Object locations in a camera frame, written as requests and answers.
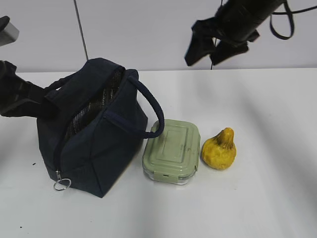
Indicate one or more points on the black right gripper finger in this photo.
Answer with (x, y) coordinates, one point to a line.
(200, 46)
(224, 51)

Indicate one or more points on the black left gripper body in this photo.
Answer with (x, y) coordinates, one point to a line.
(20, 98)

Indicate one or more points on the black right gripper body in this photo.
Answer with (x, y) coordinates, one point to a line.
(232, 23)

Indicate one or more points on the navy insulated lunch bag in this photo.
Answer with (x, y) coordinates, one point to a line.
(104, 114)

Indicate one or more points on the yellow wrinkled pear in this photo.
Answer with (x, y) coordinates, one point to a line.
(219, 152)

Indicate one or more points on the green lid glass container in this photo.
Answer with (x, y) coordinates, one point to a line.
(173, 156)

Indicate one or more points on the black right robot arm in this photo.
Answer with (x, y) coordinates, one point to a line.
(262, 9)

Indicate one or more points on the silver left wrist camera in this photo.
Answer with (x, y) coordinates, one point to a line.
(8, 32)

